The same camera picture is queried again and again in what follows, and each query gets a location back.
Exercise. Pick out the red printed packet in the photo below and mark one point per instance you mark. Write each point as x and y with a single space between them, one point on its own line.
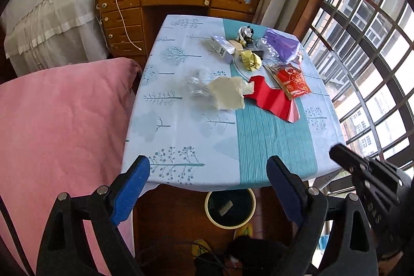
291 82

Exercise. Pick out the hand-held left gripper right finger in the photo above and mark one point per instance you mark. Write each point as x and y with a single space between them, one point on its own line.
284 188

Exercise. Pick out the purple plastic bag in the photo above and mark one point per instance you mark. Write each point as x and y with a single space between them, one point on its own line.
284 44

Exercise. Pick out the red paper sheet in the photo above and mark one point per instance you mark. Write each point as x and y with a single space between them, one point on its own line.
275 101

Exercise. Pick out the white red small packet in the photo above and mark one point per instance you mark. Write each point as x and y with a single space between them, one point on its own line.
298 58

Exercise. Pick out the metal window grille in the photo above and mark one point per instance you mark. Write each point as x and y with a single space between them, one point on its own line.
355 34

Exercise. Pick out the clear plastic wrap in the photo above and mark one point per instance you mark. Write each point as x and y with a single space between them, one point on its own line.
197 83

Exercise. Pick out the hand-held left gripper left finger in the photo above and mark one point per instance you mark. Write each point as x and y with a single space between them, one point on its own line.
129 188

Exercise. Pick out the white lace cover cloth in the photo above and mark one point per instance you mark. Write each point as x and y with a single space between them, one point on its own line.
48 20

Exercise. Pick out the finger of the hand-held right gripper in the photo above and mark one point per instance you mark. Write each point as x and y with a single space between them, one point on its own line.
352 159

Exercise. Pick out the tan paper piece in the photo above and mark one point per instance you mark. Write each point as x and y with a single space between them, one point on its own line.
236 45

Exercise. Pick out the pink blanket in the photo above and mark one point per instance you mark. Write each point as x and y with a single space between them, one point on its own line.
58 133

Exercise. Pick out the black white wrapper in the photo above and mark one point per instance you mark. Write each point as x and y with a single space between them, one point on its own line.
245 33

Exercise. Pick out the yellow paper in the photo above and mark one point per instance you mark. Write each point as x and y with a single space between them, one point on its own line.
249 59

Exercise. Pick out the beige tape strip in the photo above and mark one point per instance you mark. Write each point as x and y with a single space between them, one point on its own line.
225 208

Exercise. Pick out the tree print tablecloth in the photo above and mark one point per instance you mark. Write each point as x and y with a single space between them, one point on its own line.
181 120

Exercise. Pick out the cream paper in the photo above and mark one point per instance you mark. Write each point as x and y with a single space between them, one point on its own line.
226 93

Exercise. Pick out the small white box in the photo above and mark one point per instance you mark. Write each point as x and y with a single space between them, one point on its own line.
220 46

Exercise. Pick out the cream rimmed waste bin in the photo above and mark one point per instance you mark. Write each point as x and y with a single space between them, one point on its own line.
230 225

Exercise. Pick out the blue face mask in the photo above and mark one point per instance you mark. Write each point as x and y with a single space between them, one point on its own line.
324 243

